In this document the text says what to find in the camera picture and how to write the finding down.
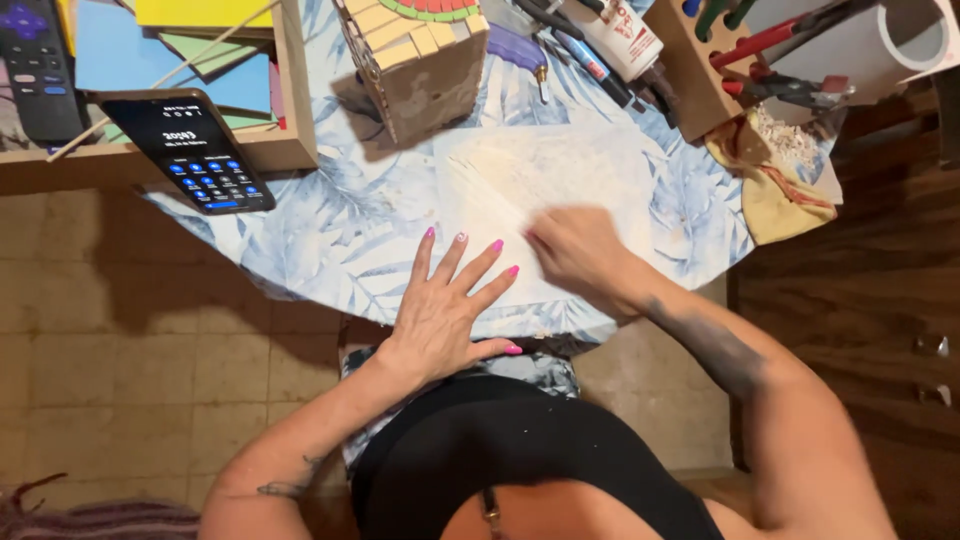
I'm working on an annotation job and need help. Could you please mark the dark wooden cabinet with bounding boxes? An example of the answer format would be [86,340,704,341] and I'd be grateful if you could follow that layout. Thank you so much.
[726,75,960,540]

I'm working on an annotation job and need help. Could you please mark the green sheet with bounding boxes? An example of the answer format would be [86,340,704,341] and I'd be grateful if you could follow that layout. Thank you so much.
[156,30,265,79]

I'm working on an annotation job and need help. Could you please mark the blue marker pen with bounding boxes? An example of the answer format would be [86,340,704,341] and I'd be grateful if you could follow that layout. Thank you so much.
[553,30,636,108]

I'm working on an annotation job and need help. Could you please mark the black smartphone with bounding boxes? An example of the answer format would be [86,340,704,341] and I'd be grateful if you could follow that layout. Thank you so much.
[96,87,278,217]

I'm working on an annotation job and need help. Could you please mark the thin wooden stick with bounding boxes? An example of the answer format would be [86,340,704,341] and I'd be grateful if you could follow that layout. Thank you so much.
[45,0,284,163]

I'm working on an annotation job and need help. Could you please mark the black remote control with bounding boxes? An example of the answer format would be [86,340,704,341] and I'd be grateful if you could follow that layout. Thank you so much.
[0,0,85,145]

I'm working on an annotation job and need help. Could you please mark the black top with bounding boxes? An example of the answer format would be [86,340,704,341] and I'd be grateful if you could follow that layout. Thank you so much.
[350,372,726,540]

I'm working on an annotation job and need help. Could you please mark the purple striped rug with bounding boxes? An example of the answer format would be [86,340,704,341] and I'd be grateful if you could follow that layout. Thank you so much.
[0,471,202,540]

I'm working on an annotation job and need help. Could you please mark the mosaic tiled wooden box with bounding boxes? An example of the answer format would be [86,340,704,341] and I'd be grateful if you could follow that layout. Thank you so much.
[332,0,492,149]

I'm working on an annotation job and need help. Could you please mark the blue sheet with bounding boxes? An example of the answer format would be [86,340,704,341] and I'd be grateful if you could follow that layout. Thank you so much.
[73,0,273,115]

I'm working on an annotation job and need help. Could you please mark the white work board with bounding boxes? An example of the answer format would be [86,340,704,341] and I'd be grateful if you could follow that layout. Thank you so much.
[432,123,663,310]

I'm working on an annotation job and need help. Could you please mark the wooden tray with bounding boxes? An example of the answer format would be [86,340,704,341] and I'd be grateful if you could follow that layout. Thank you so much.
[0,0,321,198]

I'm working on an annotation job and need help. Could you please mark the white plastic pipe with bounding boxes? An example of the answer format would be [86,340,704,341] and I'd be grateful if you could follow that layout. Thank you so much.
[763,0,960,127]

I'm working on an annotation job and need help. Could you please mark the yellow cloth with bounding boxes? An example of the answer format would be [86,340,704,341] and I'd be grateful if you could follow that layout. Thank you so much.
[703,111,839,247]

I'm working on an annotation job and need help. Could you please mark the purple handled glass cutter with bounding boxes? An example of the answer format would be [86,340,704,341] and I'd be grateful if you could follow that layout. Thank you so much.
[486,22,553,104]

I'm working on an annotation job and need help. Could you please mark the grey red tile nippers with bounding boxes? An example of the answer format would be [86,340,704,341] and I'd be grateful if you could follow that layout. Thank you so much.
[722,69,858,115]

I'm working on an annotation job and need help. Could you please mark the wooden tool holder block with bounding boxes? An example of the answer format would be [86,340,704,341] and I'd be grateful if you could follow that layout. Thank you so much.
[642,0,775,144]

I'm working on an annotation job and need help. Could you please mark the blue leaf print tablecloth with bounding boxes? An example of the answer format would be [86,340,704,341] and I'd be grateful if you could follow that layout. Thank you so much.
[142,0,846,346]

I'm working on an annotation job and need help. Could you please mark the person's left hand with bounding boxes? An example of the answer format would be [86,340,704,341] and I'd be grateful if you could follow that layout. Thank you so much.
[377,227,524,393]

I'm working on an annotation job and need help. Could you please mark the black handled tool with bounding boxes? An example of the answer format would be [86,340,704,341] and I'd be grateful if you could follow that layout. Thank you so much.
[514,0,588,42]

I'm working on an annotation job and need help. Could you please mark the yellow sheet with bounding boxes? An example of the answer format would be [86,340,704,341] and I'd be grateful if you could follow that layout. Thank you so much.
[133,0,276,31]

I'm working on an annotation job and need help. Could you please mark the red handled pliers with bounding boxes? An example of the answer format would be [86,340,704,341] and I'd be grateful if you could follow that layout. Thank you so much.
[708,0,880,71]

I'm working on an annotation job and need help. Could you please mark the person's right hand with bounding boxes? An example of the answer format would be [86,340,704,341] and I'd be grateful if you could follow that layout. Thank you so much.
[525,206,666,326]

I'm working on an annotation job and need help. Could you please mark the green handled tools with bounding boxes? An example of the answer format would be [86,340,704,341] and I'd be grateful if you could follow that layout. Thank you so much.
[693,0,760,44]

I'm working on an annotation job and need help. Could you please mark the heap of tile chips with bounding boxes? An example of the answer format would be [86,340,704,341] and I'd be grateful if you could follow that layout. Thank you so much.
[752,105,824,171]

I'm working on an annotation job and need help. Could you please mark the white glue bottle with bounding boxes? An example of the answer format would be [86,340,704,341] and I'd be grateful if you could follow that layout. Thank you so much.
[561,0,666,84]

